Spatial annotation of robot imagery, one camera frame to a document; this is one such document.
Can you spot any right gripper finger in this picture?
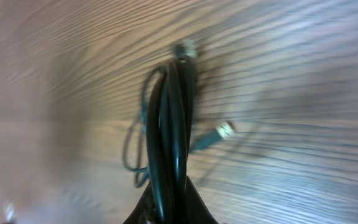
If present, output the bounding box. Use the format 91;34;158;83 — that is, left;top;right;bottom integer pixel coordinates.
123;176;218;224

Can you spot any thick black USB cable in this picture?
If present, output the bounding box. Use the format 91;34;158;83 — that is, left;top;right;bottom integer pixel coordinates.
145;39;236;224

